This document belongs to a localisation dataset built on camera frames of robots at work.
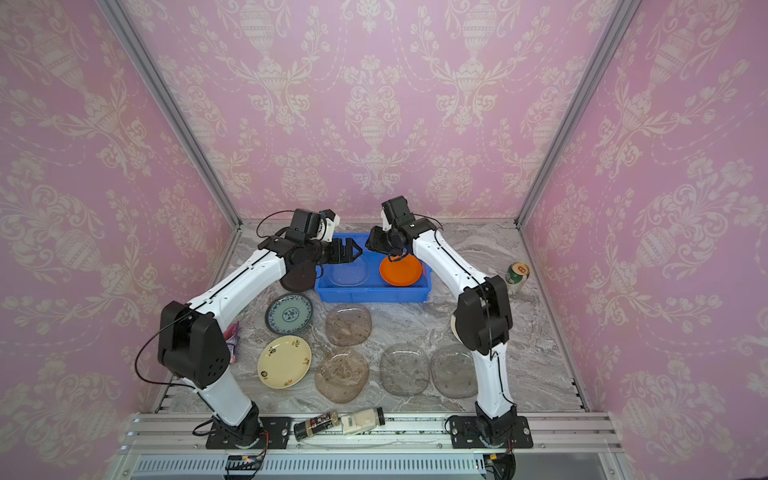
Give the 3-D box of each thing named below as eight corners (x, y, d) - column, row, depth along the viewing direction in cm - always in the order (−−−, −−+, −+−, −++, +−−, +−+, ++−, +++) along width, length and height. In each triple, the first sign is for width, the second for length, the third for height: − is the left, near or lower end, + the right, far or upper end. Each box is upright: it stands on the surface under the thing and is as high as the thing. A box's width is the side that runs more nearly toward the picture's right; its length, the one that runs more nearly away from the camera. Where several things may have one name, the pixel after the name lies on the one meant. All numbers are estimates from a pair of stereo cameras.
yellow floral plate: (253, 389, 83) (250, 387, 81) (267, 338, 92) (265, 335, 91) (306, 389, 83) (305, 387, 81) (315, 338, 92) (313, 335, 91)
